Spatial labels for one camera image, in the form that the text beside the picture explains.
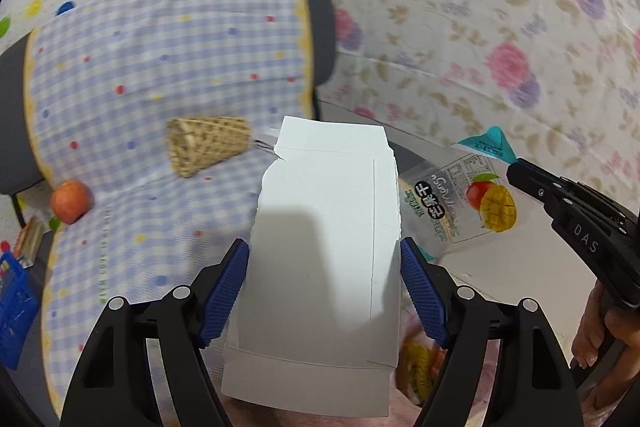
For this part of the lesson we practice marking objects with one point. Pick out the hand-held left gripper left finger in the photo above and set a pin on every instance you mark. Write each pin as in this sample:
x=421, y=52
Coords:
x=225, y=292

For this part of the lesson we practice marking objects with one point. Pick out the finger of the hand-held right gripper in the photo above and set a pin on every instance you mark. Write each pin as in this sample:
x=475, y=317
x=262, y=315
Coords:
x=585, y=199
x=530, y=184

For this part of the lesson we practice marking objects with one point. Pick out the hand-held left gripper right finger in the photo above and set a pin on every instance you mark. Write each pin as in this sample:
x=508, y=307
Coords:
x=422, y=292

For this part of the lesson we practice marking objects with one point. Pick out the clear mango snack packet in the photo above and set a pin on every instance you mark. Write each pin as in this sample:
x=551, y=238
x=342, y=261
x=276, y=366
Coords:
x=465, y=202

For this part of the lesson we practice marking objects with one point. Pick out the white cardboard carton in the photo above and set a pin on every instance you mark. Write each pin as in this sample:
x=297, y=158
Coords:
x=320, y=267

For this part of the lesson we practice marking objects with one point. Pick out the person's right forearm pink sleeve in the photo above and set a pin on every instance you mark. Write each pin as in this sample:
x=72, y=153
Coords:
x=602, y=414

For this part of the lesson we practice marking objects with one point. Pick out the person's right hand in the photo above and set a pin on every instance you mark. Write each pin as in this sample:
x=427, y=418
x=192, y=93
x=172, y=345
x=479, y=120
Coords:
x=590, y=332

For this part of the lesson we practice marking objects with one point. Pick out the waffle cone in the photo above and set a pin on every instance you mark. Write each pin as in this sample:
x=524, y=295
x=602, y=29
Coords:
x=207, y=144

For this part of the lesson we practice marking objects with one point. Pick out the pink floral cloth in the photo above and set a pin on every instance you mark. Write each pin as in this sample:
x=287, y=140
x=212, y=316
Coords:
x=475, y=32

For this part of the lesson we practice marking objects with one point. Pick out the red apple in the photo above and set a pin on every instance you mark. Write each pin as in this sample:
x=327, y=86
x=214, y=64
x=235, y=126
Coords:
x=71, y=202

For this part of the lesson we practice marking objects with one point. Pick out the small orange packet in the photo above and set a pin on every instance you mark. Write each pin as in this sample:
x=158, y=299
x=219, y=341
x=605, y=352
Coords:
x=29, y=237

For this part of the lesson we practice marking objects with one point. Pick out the blue plastic basket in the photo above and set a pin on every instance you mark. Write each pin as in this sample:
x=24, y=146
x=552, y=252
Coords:
x=17, y=312

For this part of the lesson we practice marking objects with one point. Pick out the blue checkered chair cloth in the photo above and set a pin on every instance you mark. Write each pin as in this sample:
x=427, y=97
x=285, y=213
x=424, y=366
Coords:
x=150, y=72

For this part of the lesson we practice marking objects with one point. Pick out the grey office chair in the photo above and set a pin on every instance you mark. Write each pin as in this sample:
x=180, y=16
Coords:
x=320, y=37

